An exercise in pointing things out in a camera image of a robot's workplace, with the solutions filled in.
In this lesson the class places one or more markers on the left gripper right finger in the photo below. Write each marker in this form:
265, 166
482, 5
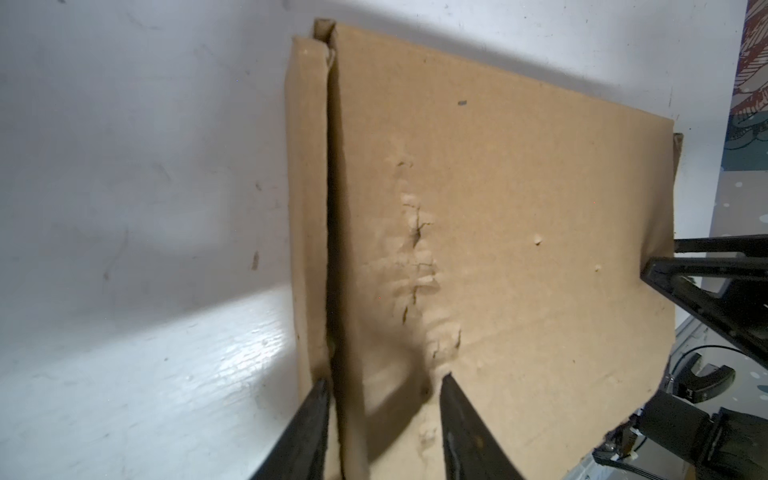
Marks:
470, 451

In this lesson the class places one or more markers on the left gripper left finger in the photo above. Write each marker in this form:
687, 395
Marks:
300, 452

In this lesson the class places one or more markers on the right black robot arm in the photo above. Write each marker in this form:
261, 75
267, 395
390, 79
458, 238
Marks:
725, 445

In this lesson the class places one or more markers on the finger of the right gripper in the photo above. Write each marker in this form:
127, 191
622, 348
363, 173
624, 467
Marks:
729, 295
748, 245

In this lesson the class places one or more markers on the brown cardboard box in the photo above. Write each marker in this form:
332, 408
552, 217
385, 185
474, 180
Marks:
452, 218

